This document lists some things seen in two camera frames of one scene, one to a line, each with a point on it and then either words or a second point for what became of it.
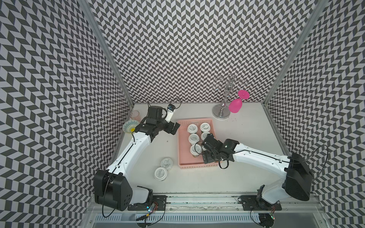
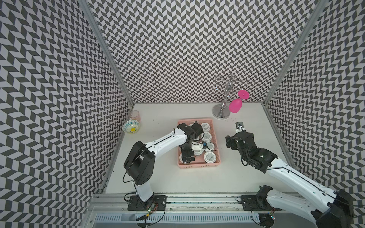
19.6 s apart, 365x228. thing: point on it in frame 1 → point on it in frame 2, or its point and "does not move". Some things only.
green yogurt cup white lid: x=205 y=127 does not move
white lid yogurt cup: x=196 y=150 does not move
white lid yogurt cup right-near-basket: x=204 y=135 does not move
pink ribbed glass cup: x=135 y=115 does not move
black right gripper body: x=211 y=156 → x=234 y=146
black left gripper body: x=167 y=127 → x=187 y=151
